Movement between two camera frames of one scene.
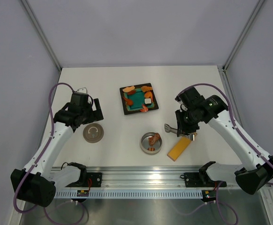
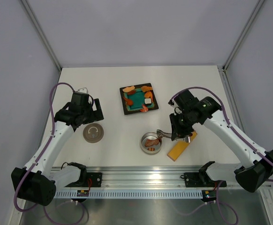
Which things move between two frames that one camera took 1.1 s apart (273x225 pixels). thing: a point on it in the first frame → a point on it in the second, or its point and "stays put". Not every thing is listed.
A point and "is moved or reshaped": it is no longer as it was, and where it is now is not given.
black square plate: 142,99 stays put
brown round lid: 93,133 stays put
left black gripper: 95,115 stays put
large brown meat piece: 152,140 is moved or reshaped
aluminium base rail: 151,176 stays put
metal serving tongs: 167,129 → 186,138
